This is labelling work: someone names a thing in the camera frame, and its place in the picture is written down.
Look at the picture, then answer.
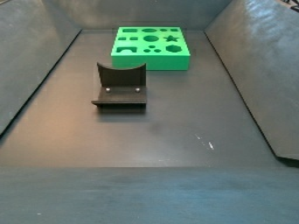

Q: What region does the black curved holder stand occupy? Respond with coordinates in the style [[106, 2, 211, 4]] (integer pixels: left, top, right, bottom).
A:
[[90, 64, 147, 107]]

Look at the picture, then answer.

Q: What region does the green shape sorter block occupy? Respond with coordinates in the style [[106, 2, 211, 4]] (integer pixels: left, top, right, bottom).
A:
[[110, 26, 191, 71]]

